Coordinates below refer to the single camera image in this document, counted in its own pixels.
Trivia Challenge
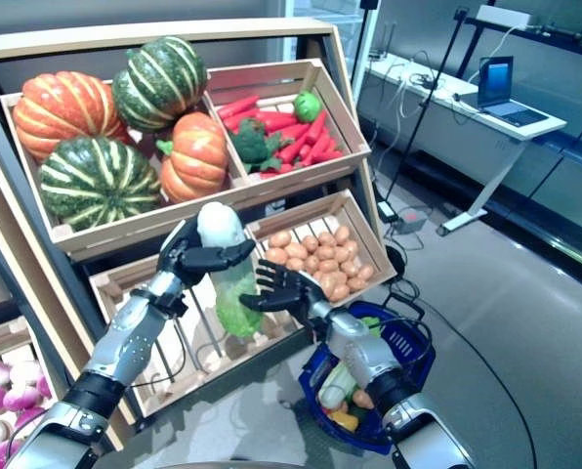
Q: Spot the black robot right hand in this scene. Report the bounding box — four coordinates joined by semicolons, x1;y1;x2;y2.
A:
238;258;332;329

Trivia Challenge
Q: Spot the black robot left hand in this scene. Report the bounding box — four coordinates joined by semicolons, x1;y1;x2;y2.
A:
156;217;257;287

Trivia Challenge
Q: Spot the blue plastic shopping basket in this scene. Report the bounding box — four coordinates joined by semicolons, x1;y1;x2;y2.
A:
298;295;437;445

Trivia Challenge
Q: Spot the wide wooden pumpkin crate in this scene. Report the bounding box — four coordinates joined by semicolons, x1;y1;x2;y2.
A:
0;77;246;263

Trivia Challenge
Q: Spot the wooden potato crate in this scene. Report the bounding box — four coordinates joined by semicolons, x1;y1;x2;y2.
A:
244;189;398;310

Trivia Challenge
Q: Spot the small orange pumpkin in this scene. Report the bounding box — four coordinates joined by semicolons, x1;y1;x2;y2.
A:
156;111;229;205

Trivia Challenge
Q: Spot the slatted wooden cabbage crate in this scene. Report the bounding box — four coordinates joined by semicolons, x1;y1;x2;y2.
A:
89;241;316;419

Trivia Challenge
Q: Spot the large green striped pumpkin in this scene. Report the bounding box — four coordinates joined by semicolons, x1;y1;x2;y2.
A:
37;136;163;234

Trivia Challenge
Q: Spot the green broccoli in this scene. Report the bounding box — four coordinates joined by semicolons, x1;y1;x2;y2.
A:
229;118;292;172

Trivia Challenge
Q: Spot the yellow bell pepper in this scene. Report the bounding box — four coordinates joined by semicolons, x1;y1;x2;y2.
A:
329;409;360;432

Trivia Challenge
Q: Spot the grey box red display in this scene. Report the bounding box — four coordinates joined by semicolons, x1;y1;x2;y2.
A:
395;212;428;235

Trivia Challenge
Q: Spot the red carrot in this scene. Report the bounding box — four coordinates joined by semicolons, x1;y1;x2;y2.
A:
217;95;261;121
306;109;328;147
256;110;300;131

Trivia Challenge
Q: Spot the small green striped pumpkin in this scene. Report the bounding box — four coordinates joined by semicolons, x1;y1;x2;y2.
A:
111;36;208;133

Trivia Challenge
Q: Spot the green bell pepper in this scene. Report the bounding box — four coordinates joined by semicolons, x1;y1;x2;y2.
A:
293;91;321;123

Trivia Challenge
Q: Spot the large orange pumpkin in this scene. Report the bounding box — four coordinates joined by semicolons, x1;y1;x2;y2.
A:
12;71;129;165

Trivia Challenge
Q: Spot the wooden onion crate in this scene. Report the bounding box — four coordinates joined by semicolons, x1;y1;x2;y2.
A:
0;316;67;469

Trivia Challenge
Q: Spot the white desk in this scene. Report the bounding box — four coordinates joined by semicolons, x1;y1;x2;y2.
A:
365;52;569;239

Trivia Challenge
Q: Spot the wooden display shelf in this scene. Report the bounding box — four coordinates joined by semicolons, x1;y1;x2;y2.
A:
0;21;399;450

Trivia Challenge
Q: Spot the black tripod pole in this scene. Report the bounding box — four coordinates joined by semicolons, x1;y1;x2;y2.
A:
381;7;471;202

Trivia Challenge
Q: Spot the glass display cabinet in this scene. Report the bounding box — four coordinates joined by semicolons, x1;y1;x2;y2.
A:
490;141;582;275

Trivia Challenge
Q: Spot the open grey laptop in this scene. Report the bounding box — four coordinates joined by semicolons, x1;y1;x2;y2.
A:
477;56;551;127

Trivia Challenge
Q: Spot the white rectangular box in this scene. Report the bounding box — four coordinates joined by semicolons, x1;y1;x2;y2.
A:
476;4;534;28

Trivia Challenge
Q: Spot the black floor cable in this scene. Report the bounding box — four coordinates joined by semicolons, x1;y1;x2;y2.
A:
412;297;539;469

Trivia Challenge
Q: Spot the black camera stand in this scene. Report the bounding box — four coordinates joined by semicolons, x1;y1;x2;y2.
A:
352;0;380;87

